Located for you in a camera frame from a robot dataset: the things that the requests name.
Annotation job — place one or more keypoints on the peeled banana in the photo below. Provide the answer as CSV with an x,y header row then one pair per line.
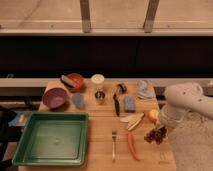
x,y
132,120

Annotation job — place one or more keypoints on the black object at left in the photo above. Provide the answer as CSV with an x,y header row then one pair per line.
x,y
7,134

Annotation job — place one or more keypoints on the right metal post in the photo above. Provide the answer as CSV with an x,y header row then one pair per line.
x,y
150,15

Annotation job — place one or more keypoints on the yellow orange fruit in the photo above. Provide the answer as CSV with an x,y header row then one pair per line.
x,y
153,115

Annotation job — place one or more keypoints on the purple bowl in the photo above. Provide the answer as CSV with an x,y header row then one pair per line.
x,y
54,98

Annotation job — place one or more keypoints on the small metal cup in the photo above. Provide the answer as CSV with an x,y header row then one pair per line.
x,y
100,97

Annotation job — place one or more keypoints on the orange carrot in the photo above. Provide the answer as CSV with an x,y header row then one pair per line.
x,y
131,146

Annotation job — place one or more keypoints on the crumpled light blue cloth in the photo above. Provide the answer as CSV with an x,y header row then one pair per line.
x,y
143,91

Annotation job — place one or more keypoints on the green plastic tray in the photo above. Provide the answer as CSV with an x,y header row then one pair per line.
x,y
53,139

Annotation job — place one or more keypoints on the blue sponge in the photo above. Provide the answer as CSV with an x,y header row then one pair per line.
x,y
129,104

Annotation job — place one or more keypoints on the grey sponge block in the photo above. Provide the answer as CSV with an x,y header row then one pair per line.
x,y
68,81

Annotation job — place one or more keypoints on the blue heart-shaped object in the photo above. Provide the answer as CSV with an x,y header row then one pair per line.
x,y
78,100

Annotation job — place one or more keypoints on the metal post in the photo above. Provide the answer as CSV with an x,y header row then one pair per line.
x,y
150,15
85,16

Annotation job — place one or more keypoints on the silver fork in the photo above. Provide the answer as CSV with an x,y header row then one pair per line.
x,y
114,135

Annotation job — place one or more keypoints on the white cup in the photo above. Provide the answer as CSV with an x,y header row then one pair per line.
x,y
98,80

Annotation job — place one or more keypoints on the left metal post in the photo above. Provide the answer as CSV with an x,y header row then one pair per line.
x,y
85,16

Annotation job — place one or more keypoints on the orange bowl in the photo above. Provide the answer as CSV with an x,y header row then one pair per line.
x,y
78,79

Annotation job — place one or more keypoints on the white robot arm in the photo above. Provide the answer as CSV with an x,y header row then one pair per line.
x,y
180,100

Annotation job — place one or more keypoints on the dark red grape bunch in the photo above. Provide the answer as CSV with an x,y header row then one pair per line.
x,y
156,135

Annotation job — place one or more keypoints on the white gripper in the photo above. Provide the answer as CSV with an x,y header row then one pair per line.
x,y
170,116

